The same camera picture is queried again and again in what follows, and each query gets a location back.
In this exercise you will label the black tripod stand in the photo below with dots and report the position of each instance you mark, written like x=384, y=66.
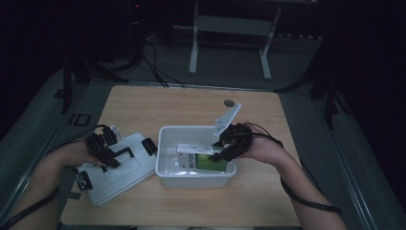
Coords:
x=328, y=96
x=67, y=83

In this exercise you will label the white plastic storage box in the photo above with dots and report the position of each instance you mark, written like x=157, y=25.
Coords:
x=191, y=180

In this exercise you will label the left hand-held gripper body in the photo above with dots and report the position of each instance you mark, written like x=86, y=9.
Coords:
x=102, y=147

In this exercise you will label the black lid latch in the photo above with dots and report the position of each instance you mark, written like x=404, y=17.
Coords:
x=149, y=146
x=84, y=180

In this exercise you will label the green and white packet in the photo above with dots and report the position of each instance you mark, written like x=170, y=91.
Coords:
x=207, y=163

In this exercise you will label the white metal stand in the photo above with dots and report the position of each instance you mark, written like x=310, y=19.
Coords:
x=233, y=25

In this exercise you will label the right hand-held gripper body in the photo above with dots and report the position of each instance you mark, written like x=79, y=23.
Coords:
x=237, y=140

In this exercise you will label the black rectangular floor frame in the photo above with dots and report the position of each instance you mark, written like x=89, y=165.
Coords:
x=79, y=119

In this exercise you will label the person's right hand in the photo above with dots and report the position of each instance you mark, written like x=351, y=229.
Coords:
x=265, y=148

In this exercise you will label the person's left hand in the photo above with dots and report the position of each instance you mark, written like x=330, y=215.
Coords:
x=75, y=155

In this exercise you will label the white plastic box lid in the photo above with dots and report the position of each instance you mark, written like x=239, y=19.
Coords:
x=127, y=172

